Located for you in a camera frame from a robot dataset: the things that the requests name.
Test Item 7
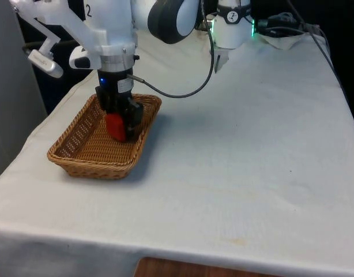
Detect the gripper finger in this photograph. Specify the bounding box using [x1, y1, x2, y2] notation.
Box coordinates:
[120, 97, 145, 144]
[95, 85, 109, 117]

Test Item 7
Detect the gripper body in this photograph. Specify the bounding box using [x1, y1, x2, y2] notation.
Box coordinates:
[96, 68, 135, 113]

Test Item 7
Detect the red cube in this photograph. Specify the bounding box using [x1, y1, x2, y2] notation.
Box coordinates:
[104, 113, 127, 143]

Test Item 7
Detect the wicker basket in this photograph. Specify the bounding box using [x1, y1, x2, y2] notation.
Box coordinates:
[47, 93, 163, 180]

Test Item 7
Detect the pale grey locker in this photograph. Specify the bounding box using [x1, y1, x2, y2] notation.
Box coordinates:
[0, 0, 48, 184]

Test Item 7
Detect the black cable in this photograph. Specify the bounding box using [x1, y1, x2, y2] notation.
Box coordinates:
[126, 0, 217, 99]
[285, 0, 354, 125]

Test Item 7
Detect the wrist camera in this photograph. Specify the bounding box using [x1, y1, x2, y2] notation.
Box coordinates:
[27, 49, 64, 79]

